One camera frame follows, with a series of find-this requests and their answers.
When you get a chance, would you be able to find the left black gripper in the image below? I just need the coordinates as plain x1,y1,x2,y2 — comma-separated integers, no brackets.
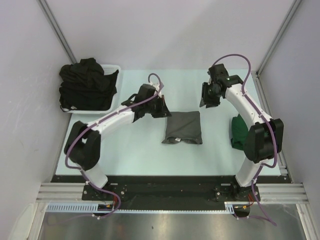
144,95,172,119

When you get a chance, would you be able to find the grey t shirt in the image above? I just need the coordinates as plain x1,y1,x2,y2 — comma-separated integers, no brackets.
161,111,203,145

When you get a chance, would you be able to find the white plastic basket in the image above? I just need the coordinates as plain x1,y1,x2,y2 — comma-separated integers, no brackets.
60,64,124,115

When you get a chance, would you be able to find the black t shirts pile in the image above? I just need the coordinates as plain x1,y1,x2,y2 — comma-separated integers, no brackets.
59,57,120,111

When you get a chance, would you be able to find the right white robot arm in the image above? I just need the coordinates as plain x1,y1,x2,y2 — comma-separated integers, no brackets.
199,64,284,201

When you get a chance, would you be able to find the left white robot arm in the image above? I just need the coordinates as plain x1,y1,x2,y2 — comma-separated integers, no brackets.
64,83,171,200

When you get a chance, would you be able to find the green folded t shirt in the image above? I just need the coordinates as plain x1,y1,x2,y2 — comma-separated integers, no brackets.
230,114,249,151

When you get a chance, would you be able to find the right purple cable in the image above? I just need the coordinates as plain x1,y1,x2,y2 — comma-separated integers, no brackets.
211,53,279,227

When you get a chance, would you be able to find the purple cable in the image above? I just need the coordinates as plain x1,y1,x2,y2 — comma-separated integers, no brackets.
46,73,165,227
211,53,279,227

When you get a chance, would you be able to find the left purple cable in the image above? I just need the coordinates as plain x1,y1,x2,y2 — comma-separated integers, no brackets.
46,73,165,227

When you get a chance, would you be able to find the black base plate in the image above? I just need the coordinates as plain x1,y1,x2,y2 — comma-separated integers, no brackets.
51,174,293,212

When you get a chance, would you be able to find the aluminium frame rail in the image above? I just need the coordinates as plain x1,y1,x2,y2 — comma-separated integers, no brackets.
36,182,309,204

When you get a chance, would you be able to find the light blue cable duct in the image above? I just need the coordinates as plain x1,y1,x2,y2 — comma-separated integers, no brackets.
46,202,235,215

